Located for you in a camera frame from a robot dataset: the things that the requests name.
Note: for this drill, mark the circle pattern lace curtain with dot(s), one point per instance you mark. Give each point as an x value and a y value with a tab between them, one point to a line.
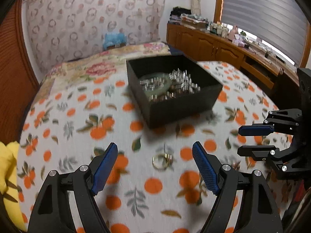
65	30

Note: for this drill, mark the orange print tablecloth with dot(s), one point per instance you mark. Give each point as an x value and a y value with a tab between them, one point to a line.
155	185

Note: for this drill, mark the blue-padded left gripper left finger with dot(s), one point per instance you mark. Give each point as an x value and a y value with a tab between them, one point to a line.
51	211

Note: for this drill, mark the gold finger rings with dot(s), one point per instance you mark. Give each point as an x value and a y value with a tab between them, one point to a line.
162	161

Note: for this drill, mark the yellow plush toy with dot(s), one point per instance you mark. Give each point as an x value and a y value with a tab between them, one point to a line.
12	193

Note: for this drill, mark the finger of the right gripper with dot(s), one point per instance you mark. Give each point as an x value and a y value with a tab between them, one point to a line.
261	151
255	130

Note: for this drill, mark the black square jewelry box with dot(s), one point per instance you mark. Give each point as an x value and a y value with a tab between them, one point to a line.
193	89

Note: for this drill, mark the stack of folded clothes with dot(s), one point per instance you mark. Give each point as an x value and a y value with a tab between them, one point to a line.
182	16

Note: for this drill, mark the wooden sideboard cabinet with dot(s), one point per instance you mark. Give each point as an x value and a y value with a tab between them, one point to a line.
202	46

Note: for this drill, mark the grey zebra window blind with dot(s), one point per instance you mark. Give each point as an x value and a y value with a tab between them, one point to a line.
281	23

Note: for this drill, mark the bottles and clutter on sideboard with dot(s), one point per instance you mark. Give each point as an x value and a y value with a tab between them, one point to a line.
247	40

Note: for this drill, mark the floral bed quilt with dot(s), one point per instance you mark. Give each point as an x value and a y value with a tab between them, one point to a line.
70	74

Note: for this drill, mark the blue tissue gift box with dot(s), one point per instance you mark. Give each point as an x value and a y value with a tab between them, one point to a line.
114	39

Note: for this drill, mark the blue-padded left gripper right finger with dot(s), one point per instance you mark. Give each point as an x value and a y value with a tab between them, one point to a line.
258	211

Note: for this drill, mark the wooden louvered wardrobe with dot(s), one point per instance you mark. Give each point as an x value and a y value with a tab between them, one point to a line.
18	81

